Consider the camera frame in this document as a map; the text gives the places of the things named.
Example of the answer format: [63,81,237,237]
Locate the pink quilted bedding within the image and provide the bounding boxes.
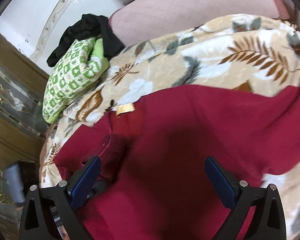
[109,0,289,46]

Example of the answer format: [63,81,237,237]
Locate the wooden glass wardrobe door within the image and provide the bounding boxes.
[0,34,48,239]

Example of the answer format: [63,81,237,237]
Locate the red knit sweater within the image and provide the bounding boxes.
[53,85,300,239]

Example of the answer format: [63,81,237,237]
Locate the black garment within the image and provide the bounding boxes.
[46,14,125,67]

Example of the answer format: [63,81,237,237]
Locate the white ornate headboard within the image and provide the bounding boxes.
[0,0,123,74]

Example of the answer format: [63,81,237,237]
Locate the leaf pattern beige blanket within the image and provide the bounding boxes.
[42,14,300,237]

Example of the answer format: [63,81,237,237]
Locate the green white checkered pillow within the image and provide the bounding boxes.
[42,37,109,124]

